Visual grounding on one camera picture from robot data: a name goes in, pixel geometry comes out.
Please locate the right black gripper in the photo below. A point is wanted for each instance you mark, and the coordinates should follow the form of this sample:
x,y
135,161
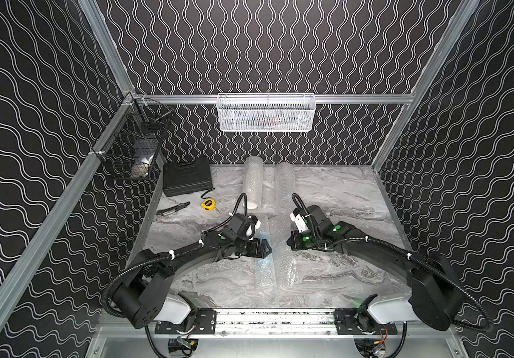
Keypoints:
x,y
294,242

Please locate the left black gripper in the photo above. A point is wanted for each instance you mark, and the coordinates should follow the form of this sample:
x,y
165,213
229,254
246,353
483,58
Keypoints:
x,y
254,246

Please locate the clear bubble wrap sheet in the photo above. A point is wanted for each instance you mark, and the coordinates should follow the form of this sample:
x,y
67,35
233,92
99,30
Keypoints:
x,y
278,269

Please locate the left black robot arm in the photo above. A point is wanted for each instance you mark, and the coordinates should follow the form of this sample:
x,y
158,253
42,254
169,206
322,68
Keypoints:
x,y
139,292

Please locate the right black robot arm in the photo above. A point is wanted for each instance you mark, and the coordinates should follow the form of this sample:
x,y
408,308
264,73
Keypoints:
x,y
436,292

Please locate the bubble wrap roll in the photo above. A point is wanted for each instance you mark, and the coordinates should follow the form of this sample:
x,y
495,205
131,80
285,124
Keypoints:
x,y
285,186

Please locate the bubble wrapped white-capped roll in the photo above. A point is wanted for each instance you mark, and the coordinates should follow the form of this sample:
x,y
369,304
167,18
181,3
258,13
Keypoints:
x,y
253,181

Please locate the yellow tape measure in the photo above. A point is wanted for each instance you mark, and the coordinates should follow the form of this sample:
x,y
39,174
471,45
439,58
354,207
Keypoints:
x,y
208,204

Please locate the black utility knife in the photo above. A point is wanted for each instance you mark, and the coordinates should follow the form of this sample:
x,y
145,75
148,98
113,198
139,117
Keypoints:
x,y
173,209

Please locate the black plastic tool case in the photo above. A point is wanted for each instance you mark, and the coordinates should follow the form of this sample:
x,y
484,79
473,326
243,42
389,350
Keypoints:
x,y
186,177

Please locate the white mesh basket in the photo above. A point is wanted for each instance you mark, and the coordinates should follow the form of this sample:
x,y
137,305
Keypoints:
x,y
266,112

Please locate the wrapped item in black basket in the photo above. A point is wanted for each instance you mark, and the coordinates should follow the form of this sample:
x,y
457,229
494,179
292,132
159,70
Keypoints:
x,y
145,149

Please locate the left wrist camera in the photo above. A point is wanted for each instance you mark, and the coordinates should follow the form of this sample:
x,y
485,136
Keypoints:
x,y
241,227

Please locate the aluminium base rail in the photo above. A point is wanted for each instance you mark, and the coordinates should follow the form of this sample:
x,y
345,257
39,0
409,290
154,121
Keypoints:
x,y
268,324

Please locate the black wire basket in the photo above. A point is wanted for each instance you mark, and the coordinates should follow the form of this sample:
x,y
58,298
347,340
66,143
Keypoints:
x,y
140,117

